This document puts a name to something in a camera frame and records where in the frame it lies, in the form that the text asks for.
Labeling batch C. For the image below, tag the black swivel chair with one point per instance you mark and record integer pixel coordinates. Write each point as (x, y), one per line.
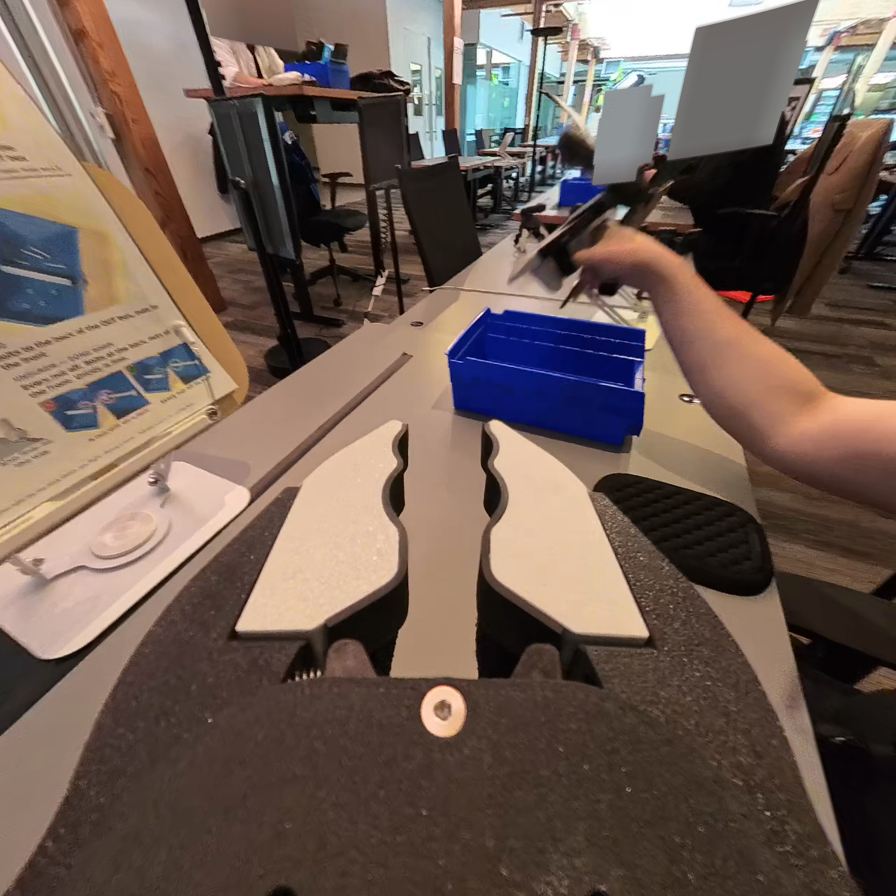
(742, 231)

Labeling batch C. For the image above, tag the small blue bin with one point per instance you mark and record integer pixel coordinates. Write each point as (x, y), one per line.
(577, 192)

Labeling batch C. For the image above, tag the black bag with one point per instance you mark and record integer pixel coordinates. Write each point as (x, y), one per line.
(381, 82)

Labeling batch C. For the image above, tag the grey desk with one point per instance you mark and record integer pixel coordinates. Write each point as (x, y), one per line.
(350, 392)

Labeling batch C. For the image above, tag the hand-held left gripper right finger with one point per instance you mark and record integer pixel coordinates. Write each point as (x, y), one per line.
(560, 560)

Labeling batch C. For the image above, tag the row of office desks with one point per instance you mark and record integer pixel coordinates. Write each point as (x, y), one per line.
(490, 161)

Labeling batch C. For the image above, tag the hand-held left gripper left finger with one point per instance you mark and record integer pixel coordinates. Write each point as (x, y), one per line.
(329, 546)

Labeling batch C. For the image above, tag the black floor lamp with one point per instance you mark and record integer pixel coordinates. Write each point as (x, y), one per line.
(537, 105)

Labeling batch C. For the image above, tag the blue storage crate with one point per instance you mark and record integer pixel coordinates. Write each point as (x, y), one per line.
(315, 75)

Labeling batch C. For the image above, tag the person's black trousers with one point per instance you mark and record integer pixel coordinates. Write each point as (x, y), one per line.
(861, 770)

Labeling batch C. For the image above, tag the person's right hand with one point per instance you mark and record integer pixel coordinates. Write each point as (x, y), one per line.
(630, 255)

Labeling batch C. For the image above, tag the blue plastic bin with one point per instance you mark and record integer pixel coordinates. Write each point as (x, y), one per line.
(546, 406)

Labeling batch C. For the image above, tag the black monitor on floor stand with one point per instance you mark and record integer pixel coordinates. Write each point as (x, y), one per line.
(259, 175)

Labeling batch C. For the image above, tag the black office chair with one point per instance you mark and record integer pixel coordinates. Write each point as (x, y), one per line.
(336, 224)

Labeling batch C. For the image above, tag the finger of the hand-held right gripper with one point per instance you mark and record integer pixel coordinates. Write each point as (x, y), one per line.
(553, 245)

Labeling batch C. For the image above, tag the printed instruction sheet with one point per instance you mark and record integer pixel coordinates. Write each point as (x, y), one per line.
(105, 315)

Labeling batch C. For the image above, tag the wooden top standing desk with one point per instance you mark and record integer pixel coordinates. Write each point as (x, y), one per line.
(329, 92)

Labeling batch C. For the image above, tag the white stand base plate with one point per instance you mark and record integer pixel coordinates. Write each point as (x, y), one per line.
(196, 504)

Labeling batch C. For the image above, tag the black mesh wrist pad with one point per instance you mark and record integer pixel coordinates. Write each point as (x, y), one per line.
(693, 532)

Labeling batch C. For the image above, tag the person's right forearm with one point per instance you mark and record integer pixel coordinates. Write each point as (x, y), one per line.
(770, 392)

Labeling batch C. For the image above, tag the black mesh-back chair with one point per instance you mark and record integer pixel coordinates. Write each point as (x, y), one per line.
(441, 217)

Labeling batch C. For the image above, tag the blue jacket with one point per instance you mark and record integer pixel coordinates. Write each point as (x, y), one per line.
(301, 168)

